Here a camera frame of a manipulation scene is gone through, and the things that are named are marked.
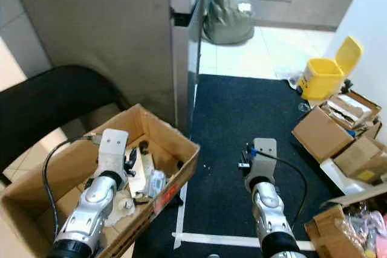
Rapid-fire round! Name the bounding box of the white trash packet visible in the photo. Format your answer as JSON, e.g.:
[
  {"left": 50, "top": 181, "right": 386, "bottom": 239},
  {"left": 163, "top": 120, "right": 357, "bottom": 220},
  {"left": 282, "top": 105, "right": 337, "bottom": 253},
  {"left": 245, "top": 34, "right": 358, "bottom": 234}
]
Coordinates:
[{"left": 145, "top": 169, "right": 169, "bottom": 199}]

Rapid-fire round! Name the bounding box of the clear plastic trash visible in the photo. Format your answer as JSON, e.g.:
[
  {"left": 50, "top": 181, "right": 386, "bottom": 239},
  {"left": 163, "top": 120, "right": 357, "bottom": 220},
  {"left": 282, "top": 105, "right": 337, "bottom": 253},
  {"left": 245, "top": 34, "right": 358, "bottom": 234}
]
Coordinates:
[{"left": 283, "top": 69, "right": 307, "bottom": 92}]

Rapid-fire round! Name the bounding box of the yellow rubbish bin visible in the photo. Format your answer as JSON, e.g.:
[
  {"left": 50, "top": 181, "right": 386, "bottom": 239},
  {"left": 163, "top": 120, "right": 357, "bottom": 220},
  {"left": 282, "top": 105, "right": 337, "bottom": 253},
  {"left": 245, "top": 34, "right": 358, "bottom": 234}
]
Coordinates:
[{"left": 299, "top": 35, "right": 364, "bottom": 102}]

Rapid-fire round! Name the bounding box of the green rubbish bag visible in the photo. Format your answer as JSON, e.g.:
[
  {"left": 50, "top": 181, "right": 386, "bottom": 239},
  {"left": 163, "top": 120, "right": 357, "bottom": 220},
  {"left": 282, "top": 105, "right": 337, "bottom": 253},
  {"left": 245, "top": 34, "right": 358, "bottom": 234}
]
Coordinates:
[{"left": 203, "top": 0, "right": 256, "bottom": 46}]

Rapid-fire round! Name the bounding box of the short white floor tape strip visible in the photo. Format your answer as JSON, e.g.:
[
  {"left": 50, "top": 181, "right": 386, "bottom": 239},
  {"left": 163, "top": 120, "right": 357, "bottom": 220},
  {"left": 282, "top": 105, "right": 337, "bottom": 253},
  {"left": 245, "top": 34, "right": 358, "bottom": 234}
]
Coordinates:
[{"left": 174, "top": 182, "right": 188, "bottom": 250}]

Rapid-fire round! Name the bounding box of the open cardboard box white packing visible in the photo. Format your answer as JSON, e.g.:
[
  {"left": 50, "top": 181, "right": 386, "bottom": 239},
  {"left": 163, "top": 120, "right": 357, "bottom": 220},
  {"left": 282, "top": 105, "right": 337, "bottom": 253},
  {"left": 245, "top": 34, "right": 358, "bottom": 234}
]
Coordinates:
[{"left": 291, "top": 90, "right": 383, "bottom": 164}]

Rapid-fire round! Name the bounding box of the long white floor tape strip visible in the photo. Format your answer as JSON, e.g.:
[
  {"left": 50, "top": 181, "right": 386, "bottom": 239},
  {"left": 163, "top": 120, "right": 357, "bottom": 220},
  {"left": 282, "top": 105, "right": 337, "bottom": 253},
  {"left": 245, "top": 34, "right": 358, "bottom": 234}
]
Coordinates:
[{"left": 172, "top": 232, "right": 316, "bottom": 252}]

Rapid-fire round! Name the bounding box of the white plastic container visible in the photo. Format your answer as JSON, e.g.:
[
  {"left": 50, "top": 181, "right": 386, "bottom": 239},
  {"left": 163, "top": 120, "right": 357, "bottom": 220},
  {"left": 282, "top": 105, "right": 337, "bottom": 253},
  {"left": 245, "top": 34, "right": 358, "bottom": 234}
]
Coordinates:
[{"left": 319, "top": 158, "right": 376, "bottom": 197}]

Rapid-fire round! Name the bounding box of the black chair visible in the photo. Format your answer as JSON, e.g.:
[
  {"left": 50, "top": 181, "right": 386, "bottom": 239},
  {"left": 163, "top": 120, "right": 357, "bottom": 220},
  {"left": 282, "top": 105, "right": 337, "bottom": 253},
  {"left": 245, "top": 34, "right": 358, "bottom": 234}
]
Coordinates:
[{"left": 0, "top": 65, "right": 129, "bottom": 174}]

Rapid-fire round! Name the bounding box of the cardboard box with plastic bags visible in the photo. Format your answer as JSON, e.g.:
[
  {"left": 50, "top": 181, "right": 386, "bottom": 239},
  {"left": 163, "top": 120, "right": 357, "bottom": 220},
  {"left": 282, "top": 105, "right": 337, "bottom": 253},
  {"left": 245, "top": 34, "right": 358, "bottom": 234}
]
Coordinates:
[{"left": 304, "top": 196, "right": 387, "bottom": 258}]

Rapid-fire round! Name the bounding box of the closed cardboard box yellow label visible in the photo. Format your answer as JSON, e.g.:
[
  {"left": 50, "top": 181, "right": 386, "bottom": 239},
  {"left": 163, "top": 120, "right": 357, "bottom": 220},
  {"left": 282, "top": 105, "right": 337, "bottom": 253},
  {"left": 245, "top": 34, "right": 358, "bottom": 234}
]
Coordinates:
[{"left": 333, "top": 132, "right": 387, "bottom": 186}]

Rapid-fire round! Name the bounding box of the grey door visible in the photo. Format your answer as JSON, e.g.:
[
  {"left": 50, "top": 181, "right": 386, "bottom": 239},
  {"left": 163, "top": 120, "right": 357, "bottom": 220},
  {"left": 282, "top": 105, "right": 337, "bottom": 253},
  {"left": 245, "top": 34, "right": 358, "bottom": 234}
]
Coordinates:
[{"left": 6, "top": 0, "right": 205, "bottom": 135}]

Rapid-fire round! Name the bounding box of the black door hinge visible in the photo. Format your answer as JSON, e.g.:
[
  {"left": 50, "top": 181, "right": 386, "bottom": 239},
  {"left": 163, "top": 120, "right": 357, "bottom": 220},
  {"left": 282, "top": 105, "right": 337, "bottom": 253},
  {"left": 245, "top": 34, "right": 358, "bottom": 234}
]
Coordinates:
[{"left": 171, "top": 9, "right": 195, "bottom": 28}]

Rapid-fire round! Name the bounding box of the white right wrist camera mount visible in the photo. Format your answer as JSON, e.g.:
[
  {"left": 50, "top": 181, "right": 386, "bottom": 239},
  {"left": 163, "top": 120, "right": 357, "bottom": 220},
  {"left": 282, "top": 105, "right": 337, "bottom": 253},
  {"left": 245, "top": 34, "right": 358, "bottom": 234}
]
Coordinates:
[{"left": 244, "top": 138, "right": 278, "bottom": 181}]

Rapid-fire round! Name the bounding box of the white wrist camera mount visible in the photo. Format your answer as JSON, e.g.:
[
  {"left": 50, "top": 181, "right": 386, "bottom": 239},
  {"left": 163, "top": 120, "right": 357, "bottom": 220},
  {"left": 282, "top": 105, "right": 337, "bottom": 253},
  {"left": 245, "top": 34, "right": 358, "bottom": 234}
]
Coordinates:
[
  {"left": 95, "top": 129, "right": 131, "bottom": 178},
  {"left": 244, "top": 138, "right": 278, "bottom": 181}
]

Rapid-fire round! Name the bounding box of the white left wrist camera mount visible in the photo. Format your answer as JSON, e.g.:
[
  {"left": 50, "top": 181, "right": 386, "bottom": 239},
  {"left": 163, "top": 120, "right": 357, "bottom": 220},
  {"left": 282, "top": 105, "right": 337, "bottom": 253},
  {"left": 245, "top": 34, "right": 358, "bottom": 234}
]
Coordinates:
[{"left": 95, "top": 129, "right": 131, "bottom": 178}]

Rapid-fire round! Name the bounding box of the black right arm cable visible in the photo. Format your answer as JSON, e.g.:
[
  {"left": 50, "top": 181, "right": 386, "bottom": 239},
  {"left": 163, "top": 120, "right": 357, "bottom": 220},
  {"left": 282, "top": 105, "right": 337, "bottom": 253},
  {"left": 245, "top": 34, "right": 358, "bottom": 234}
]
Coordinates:
[{"left": 261, "top": 151, "right": 310, "bottom": 230}]

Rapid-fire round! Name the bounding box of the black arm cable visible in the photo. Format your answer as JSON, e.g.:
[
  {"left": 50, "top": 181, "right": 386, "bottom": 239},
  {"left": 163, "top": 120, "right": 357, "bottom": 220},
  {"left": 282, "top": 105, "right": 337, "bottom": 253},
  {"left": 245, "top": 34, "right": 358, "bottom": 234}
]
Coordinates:
[
  {"left": 261, "top": 151, "right": 310, "bottom": 230},
  {"left": 42, "top": 137, "right": 101, "bottom": 242}
]

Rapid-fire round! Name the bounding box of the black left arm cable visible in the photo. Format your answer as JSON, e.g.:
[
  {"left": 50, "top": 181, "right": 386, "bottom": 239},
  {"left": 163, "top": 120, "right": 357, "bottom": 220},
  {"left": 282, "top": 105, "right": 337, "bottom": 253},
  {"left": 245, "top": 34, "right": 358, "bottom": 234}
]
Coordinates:
[{"left": 42, "top": 137, "right": 101, "bottom": 242}]

